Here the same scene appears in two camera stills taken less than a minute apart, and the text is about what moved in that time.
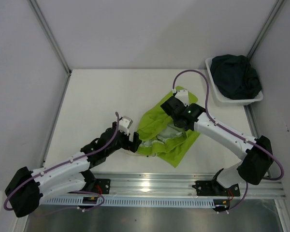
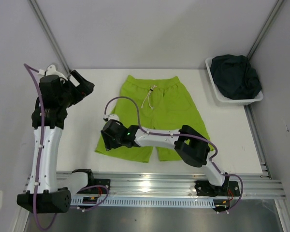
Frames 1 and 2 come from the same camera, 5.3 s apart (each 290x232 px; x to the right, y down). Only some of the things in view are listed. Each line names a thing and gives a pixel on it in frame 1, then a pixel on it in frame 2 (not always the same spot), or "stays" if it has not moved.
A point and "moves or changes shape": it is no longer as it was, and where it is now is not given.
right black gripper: [186, 107] -> [108, 141]
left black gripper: [131, 146] -> [82, 90]
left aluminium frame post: [52, 40] stays
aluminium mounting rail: [180, 185] stays
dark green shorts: [235, 77] stays
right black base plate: [212, 188] stays
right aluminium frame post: [271, 16] stays
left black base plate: [102, 186] stays
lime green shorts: [160, 137] moves or changes shape
